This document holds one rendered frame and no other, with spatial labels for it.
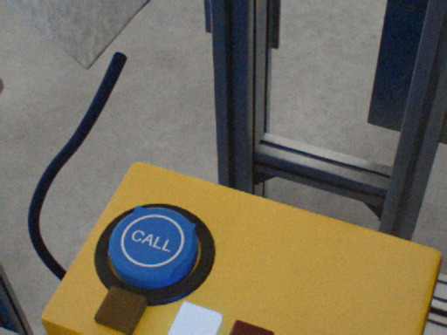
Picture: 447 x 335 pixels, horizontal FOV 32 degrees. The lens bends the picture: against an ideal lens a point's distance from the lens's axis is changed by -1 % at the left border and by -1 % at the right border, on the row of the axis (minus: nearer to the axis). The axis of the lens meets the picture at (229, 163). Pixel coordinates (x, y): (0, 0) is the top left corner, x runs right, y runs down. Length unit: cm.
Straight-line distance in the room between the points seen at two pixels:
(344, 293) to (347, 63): 171
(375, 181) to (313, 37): 112
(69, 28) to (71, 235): 108
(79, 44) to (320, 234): 36
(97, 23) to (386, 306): 40
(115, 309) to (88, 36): 36
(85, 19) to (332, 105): 132
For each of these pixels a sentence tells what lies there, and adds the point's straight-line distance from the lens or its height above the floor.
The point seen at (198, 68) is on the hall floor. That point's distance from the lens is 202.
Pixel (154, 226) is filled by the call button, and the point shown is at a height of 108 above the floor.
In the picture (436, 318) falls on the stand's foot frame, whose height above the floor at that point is 8.
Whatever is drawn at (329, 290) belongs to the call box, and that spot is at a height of 107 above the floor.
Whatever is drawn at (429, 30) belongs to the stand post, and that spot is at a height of 87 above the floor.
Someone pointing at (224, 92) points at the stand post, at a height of 70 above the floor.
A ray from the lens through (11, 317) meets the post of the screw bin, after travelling 104.
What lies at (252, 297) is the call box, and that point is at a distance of 35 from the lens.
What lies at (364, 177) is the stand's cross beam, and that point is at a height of 58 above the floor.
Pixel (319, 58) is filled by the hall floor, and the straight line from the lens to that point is 205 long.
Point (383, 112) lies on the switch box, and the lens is 102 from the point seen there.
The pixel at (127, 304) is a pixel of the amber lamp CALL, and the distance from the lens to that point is 34.
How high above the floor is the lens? 137
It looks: 50 degrees down
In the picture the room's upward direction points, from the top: 2 degrees counter-clockwise
